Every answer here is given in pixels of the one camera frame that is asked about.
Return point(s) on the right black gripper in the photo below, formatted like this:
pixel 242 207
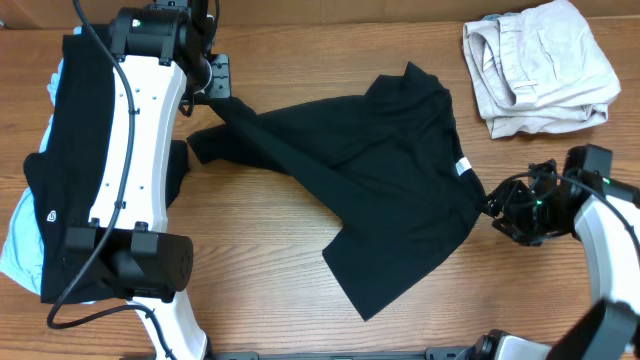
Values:
pixel 507 211

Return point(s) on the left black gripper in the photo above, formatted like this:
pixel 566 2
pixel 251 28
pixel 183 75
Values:
pixel 219 77

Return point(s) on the black t-shirt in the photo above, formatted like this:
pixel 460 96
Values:
pixel 388 163

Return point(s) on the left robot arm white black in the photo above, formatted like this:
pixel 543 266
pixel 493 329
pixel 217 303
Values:
pixel 163 67

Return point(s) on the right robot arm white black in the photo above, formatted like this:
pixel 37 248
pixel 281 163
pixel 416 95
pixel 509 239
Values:
pixel 582 200

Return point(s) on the folded beige pants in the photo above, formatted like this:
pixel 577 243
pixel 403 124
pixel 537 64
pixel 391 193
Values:
pixel 538 71

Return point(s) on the black polo shirt with logo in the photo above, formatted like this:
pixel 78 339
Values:
pixel 110 170

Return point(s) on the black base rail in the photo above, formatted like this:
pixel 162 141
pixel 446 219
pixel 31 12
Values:
pixel 433 353

